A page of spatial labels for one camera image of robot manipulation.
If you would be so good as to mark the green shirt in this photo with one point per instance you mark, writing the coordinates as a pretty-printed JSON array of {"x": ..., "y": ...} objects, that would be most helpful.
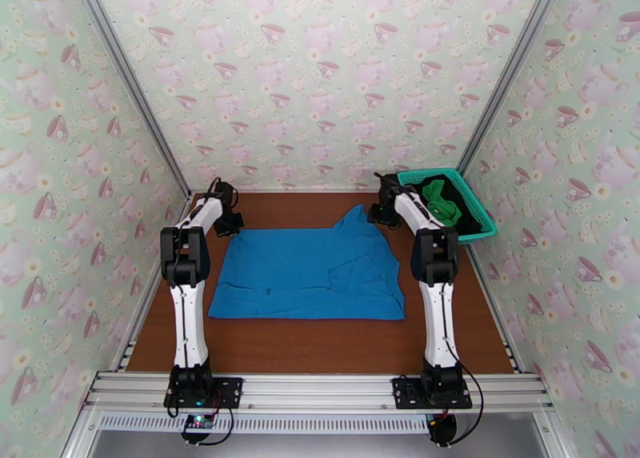
[{"x": 442, "y": 204}]

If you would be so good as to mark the black garment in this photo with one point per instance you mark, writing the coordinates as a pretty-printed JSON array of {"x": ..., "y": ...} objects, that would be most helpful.
[{"x": 467, "y": 222}]

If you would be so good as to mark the blue shirt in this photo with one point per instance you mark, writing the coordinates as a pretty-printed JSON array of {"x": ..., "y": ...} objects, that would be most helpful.
[{"x": 300, "y": 272}]

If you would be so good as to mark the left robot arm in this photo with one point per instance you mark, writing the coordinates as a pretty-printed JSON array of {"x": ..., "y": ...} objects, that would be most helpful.
[{"x": 187, "y": 321}]

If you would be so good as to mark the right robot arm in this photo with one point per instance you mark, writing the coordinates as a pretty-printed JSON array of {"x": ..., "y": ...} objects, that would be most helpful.
[{"x": 440, "y": 321}]

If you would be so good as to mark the teal plastic laundry basket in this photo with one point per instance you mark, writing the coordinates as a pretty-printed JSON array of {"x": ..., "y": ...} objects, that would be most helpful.
[{"x": 487, "y": 232}]

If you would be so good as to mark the green circuit board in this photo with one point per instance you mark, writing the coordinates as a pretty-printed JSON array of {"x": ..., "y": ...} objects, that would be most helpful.
[{"x": 197, "y": 423}]

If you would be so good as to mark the black round power module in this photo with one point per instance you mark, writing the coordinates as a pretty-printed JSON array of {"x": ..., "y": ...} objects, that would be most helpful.
[{"x": 445, "y": 429}]

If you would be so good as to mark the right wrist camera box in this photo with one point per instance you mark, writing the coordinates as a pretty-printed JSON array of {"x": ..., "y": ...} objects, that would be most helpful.
[{"x": 387, "y": 187}]

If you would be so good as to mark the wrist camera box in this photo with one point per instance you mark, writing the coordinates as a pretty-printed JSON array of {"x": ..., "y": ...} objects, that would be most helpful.
[
  {"x": 227, "y": 194},
  {"x": 387, "y": 187}
]

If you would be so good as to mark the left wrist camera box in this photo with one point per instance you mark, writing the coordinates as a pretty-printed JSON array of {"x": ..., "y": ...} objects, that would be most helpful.
[{"x": 227, "y": 194}]

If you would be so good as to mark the aluminium table back rail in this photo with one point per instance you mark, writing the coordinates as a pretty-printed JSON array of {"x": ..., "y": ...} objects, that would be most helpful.
[{"x": 300, "y": 190}]

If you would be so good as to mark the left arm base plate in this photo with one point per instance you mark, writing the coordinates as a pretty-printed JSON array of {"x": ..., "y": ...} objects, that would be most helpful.
[{"x": 227, "y": 391}]

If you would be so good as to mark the aluminium corner post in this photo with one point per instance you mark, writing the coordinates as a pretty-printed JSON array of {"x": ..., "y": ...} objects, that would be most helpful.
[
  {"x": 132, "y": 79},
  {"x": 510, "y": 72}
]

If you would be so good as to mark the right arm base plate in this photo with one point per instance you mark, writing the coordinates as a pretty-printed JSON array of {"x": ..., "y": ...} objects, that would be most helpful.
[{"x": 405, "y": 394}]

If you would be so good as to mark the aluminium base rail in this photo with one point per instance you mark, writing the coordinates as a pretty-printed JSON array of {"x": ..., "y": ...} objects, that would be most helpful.
[{"x": 320, "y": 391}]

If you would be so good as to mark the aluminium frame leg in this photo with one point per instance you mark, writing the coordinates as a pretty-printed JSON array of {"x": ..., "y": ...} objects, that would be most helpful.
[
  {"x": 75, "y": 441},
  {"x": 557, "y": 436}
]

